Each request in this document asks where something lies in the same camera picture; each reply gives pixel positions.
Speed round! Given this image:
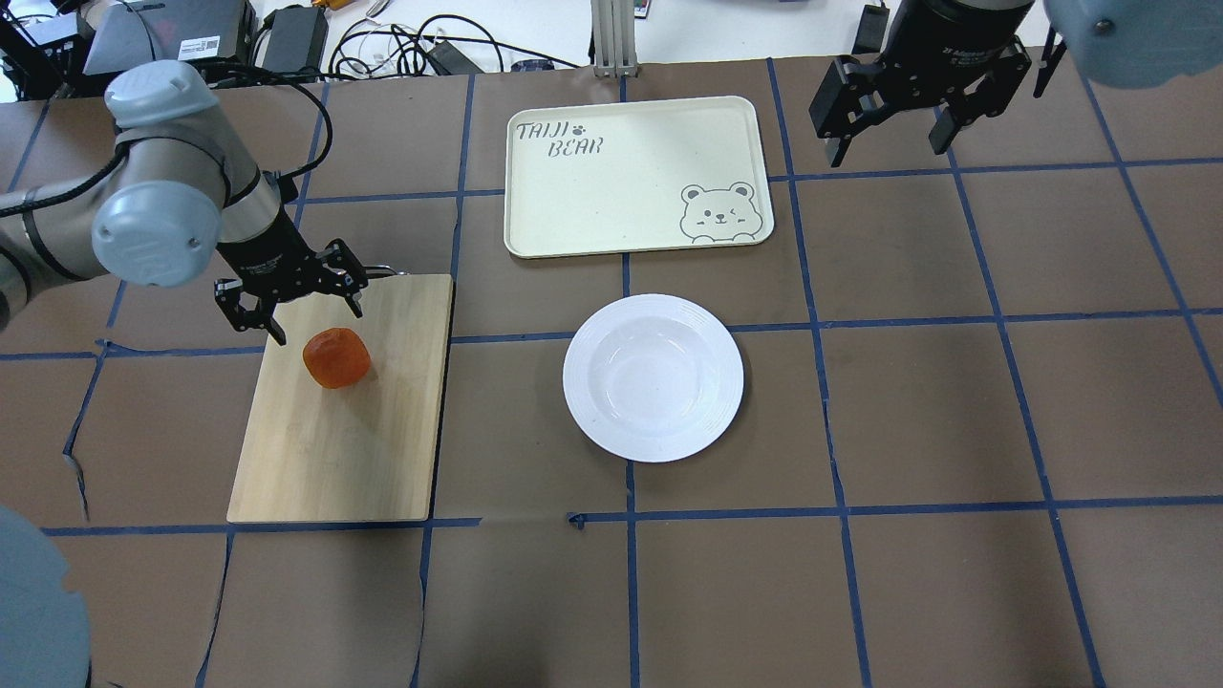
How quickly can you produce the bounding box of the white round plate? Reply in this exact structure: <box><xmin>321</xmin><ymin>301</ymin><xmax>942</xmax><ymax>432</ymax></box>
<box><xmin>563</xmin><ymin>293</ymin><xmax>745</xmax><ymax>464</ymax></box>

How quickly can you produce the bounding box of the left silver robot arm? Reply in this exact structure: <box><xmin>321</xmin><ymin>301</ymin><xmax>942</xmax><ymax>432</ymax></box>
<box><xmin>1</xmin><ymin>57</ymin><xmax>371</xmax><ymax>343</ymax></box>

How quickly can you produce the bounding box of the bamboo cutting board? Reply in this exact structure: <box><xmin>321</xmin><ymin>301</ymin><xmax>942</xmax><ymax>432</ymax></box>
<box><xmin>226</xmin><ymin>274</ymin><xmax>455</xmax><ymax>524</ymax></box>

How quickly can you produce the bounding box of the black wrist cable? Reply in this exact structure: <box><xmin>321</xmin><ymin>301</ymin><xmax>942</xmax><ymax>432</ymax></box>
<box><xmin>196</xmin><ymin>62</ymin><xmax>335</xmax><ymax>207</ymax></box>

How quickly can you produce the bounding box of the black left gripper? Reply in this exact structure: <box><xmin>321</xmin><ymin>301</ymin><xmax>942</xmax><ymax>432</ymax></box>
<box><xmin>214</xmin><ymin>215</ymin><xmax>371</xmax><ymax>347</ymax></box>

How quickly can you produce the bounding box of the black red computer box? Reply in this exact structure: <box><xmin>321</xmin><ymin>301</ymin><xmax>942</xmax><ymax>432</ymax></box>
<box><xmin>20</xmin><ymin>0</ymin><xmax>259</xmax><ymax>73</ymax></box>

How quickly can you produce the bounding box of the black power adapter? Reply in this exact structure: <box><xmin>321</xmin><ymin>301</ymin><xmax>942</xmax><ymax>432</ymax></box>
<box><xmin>257</xmin><ymin>5</ymin><xmax>328</xmax><ymax>81</ymax></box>

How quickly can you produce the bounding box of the orange fruit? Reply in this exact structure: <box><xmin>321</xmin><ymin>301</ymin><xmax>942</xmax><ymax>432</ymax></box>
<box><xmin>301</xmin><ymin>328</ymin><xmax>373</xmax><ymax>389</ymax></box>

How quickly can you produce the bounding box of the cream bear tray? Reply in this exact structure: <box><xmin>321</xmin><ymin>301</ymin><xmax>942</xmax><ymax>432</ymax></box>
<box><xmin>504</xmin><ymin>97</ymin><xmax>777</xmax><ymax>260</ymax></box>

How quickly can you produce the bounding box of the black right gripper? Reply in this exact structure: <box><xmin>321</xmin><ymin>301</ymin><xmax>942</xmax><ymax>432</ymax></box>
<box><xmin>808</xmin><ymin>1</ymin><xmax>1033</xmax><ymax>167</ymax></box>

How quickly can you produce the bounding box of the aluminium frame post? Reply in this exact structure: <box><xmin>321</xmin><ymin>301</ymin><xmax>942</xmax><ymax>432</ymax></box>
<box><xmin>589</xmin><ymin>0</ymin><xmax>638</xmax><ymax>78</ymax></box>

